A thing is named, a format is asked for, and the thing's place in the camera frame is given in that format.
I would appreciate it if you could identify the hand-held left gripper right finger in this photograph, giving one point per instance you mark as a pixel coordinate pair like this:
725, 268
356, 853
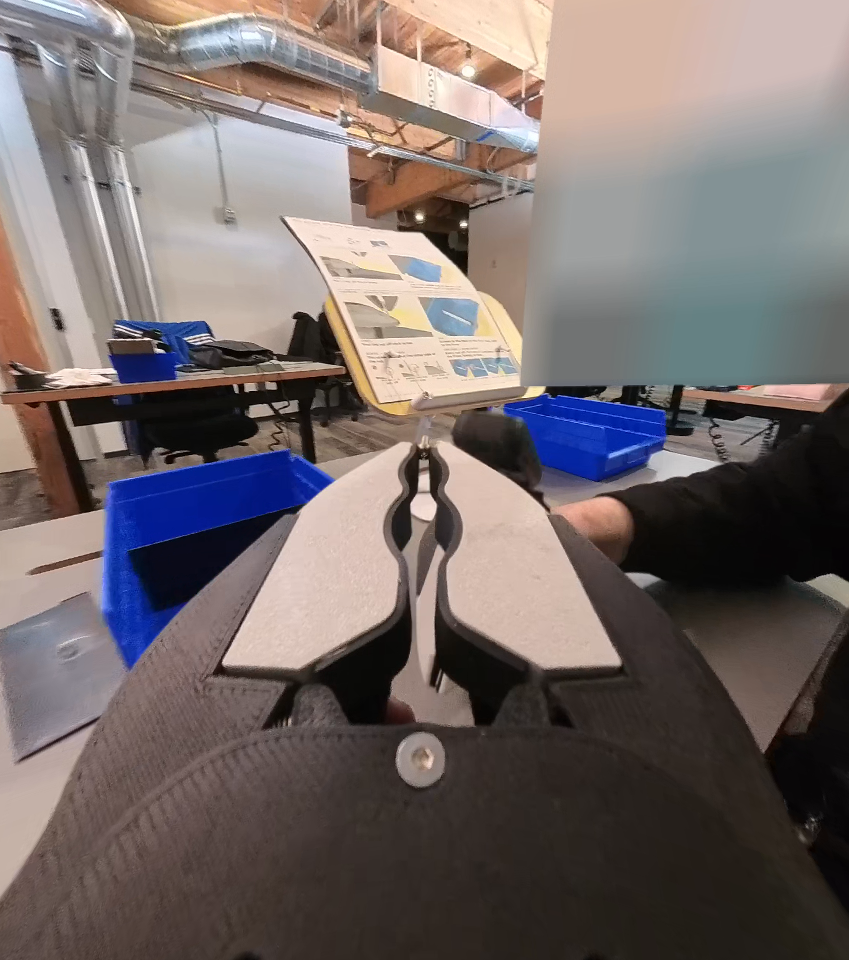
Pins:
522, 585

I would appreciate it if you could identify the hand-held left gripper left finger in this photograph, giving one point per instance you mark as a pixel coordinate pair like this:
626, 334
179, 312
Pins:
319, 570

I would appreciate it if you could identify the person's right forearm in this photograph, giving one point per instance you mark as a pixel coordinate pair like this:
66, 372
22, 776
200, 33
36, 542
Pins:
769, 510

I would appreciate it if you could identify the person's right hand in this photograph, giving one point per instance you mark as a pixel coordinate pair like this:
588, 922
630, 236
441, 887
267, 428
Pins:
601, 521

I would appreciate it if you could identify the blue plastic bin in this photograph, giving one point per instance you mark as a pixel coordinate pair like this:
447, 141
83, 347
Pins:
192, 517
589, 435

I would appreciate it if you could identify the acrylic stand with instruction sheet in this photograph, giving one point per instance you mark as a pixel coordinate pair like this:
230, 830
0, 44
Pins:
394, 315

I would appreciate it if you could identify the black office chair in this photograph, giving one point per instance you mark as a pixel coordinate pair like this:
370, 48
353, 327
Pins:
199, 427

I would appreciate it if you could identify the black jacket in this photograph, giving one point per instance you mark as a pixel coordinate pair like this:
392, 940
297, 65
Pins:
312, 345

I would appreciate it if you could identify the black bag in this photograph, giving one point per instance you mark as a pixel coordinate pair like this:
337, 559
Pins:
233, 354

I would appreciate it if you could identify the small blue bin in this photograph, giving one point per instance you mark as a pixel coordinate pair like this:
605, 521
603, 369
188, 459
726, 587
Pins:
143, 367

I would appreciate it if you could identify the blue striped jacket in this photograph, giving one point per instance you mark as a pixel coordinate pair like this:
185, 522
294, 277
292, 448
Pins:
184, 334

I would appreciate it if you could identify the wooden table with pink sheet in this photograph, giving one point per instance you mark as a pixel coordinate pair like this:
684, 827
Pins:
769, 396

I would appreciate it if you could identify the dark metal plate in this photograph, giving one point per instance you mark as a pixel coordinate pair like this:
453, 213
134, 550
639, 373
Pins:
57, 675

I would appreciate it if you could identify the white gloves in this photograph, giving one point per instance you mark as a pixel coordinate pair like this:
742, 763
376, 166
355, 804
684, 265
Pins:
79, 377

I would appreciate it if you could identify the ceiling lamp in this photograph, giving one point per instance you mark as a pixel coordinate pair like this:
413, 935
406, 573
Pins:
467, 69

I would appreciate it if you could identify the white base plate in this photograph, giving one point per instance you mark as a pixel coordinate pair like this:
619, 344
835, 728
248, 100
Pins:
424, 508

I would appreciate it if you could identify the rectangular metal air duct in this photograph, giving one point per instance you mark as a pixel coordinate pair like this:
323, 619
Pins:
454, 101

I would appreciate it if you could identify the round silver air duct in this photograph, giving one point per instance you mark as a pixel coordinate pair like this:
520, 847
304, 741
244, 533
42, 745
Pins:
244, 45

